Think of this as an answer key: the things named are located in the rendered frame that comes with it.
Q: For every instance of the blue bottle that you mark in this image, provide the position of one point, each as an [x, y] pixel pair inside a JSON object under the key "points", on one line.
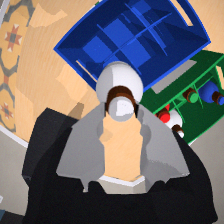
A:
{"points": [[209, 92]]}

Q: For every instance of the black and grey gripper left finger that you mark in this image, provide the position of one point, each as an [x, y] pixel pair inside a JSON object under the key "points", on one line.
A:
{"points": [[71, 162]]}

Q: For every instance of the blue crate with dividers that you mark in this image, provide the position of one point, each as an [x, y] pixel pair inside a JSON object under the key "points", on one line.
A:
{"points": [[122, 19]]}

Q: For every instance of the red bottle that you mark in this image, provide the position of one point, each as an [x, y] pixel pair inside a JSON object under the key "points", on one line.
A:
{"points": [[163, 114]]}

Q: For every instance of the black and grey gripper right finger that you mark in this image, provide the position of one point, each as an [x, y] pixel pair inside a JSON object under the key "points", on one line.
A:
{"points": [[167, 157]]}

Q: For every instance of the green crate with dividers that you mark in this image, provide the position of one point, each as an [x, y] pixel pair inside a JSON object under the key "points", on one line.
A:
{"points": [[197, 117]]}

